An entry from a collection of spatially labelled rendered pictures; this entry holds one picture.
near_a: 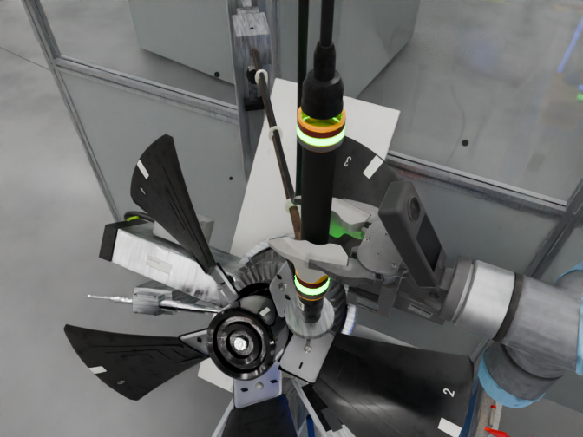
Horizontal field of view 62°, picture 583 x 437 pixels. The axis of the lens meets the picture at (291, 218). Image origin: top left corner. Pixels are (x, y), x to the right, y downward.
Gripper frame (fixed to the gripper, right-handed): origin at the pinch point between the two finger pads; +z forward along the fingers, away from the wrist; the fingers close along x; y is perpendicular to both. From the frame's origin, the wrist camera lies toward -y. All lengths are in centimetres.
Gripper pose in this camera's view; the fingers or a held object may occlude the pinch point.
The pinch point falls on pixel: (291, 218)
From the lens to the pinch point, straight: 56.4
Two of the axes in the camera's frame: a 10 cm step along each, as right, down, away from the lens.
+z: -9.1, -3.2, 2.7
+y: 0.0, 6.5, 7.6
